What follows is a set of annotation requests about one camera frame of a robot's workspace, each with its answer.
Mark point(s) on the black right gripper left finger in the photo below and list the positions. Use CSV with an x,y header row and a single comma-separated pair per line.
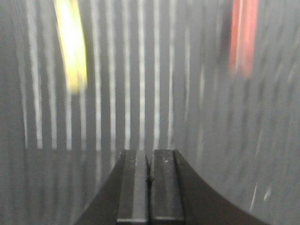
x,y
134,194

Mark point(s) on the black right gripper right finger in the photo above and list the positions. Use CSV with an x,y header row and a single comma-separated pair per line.
x,y
165,201

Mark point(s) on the yellow knob upper row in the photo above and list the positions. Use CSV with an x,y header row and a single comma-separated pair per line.
x,y
72,44

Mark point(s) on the red knob upper row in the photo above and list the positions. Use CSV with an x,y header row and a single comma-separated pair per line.
x,y
243,33

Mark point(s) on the black perforated pegboard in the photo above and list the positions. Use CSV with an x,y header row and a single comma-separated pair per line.
x,y
159,77

